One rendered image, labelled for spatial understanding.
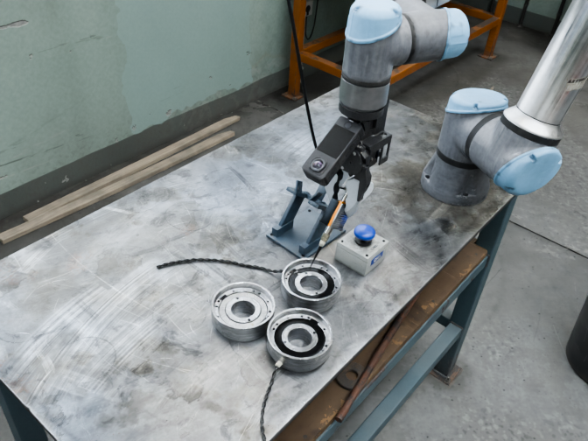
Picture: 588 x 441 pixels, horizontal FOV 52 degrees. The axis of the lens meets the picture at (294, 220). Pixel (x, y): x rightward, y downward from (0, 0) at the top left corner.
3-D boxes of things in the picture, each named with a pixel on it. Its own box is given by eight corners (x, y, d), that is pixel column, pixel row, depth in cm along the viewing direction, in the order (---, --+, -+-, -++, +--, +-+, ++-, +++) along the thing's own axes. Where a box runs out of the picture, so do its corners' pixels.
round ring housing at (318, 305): (351, 294, 107) (353, 277, 105) (314, 326, 101) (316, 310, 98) (305, 266, 112) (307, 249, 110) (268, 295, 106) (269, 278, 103)
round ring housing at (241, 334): (198, 325, 99) (197, 308, 97) (237, 289, 106) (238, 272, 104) (248, 355, 95) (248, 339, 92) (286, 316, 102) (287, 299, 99)
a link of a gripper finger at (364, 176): (370, 201, 100) (373, 155, 95) (365, 205, 100) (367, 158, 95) (348, 192, 103) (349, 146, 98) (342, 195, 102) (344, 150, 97)
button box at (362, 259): (364, 276, 111) (368, 257, 108) (334, 259, 114) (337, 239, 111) (388, 255, 116) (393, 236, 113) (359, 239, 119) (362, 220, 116)
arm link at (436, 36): (437, -9, 96) (377, -4, 92) (479, 17, 88) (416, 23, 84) (427, 38, 101) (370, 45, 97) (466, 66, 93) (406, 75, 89)
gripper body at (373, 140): (388, 164, 102) (400, 101, 95) (357, 184, 97) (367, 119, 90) (353, 146, 106) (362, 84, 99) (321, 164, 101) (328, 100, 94)
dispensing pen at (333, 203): (297, 263, 106) (339, 178, 103) (310, 263, 110) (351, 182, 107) (306, 269, 105) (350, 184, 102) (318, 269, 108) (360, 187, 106)
